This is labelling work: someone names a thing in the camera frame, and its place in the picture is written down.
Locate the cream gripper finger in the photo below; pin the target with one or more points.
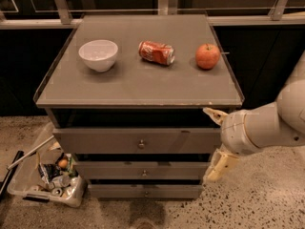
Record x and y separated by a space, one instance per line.
216 116
222 161

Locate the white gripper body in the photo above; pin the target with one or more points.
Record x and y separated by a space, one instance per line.
233 130

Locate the grey top drawer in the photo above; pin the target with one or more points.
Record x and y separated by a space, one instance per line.
138 140

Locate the grey drawer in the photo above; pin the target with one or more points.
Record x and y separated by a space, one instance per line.
145 191
140 170
138 140

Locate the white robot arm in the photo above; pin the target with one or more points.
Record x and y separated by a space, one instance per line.
282 122

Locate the grey drawer cabinet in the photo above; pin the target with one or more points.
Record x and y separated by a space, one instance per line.
137 93

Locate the grey bottom drawer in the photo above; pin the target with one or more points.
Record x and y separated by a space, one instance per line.
145 191

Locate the grey middle drawer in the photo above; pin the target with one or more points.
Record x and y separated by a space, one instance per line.
140 170

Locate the red apple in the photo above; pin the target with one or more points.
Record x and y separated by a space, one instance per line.
207 56

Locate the crushed red soda can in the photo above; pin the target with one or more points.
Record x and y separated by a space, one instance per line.
156 52

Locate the metal window railing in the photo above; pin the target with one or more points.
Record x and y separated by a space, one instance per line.
65 13

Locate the white ceramic bowl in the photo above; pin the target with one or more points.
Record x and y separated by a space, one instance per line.
99 55

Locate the small orange fruit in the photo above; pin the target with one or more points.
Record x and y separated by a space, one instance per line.
63 163

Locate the silver can in bin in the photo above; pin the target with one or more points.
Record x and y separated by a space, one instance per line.
61 181

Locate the grey metal rod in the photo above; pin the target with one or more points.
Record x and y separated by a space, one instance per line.
31 152

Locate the crumpled black snack bag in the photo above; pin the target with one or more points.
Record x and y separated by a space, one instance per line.
48 172

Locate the clear plastic trash bin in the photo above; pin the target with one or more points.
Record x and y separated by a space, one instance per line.
27 183

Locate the black flat bar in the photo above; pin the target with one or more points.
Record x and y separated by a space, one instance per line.
10 172

